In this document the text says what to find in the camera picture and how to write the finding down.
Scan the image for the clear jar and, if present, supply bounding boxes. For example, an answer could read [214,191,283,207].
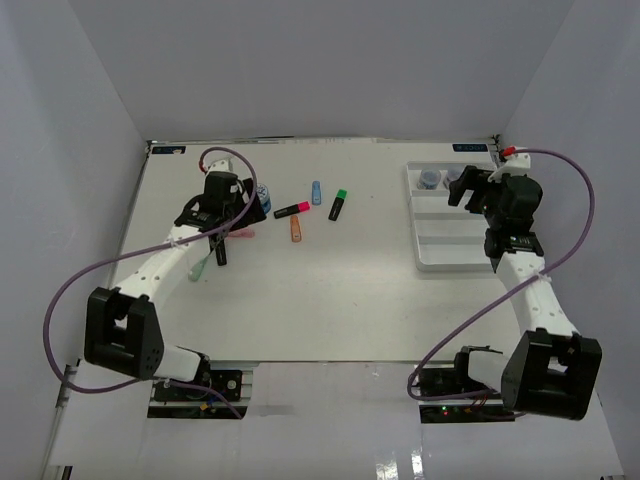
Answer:
[443,168,463,190]

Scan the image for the green correction tape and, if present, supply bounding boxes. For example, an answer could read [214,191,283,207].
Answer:
[188,256,209,282]

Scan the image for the green cap black highlighter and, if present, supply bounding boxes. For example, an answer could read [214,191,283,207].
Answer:
[328,189,347,221]

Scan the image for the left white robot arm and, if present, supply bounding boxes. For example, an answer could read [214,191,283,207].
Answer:
[84,171,266,399]

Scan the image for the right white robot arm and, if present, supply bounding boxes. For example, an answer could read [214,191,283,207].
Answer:
[448,166,602,421]

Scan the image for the orange cap black highlighter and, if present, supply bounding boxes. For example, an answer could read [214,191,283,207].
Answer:
[214,243,227,266]

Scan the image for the pink correction tape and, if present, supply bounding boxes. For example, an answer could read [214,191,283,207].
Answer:
[228,228,255,238]

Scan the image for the right blue label sticker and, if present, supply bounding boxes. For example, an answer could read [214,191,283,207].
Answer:
[452,143,489,153]

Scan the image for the blue label sticker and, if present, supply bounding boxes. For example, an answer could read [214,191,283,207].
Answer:
[151,145,186,155]
[452,143,489,153]

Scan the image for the pink cap black highlighter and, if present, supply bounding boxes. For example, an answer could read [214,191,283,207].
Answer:
[273,201,311,219]

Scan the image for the white compartment tray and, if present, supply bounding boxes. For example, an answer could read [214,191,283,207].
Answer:
[404,162,492,273]

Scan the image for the left blue label sticker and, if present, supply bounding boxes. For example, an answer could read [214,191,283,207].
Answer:
[151,145,186,155]

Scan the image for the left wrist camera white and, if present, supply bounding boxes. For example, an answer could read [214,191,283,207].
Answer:
[199,155,233,175]

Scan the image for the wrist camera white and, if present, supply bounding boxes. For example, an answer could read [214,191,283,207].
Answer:
[488,147,531,183]
[199,155,233,175]

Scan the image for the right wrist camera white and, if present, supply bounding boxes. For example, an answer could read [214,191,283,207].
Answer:
[488,147,531,183]

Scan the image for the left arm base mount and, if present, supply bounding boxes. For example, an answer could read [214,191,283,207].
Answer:
[147,367,253,420]

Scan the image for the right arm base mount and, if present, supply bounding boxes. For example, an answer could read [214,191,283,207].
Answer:
[413,364,517,425]

